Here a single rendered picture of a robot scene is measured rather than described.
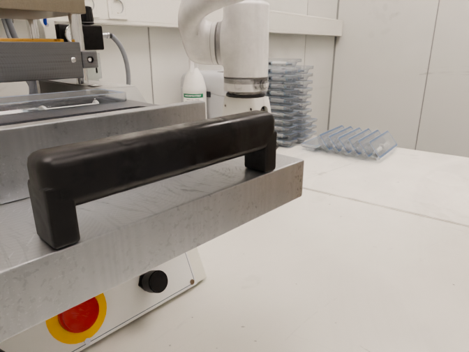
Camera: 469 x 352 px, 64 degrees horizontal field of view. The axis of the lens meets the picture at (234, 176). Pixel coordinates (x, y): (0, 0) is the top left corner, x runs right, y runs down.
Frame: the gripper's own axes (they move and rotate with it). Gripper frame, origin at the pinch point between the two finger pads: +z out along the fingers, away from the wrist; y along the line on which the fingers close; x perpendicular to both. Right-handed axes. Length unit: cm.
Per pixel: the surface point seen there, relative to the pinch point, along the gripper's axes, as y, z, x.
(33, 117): -17, -19, 44
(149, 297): -16.5, 4.1, 34.8
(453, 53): 17, -20, -196
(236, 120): -34, -20, 39
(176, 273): -16.0, 3.1, 30.3
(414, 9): 41, -44, -193
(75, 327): -16.9, 2.4, 43.7
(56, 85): 9.6, -18.5, 31.7
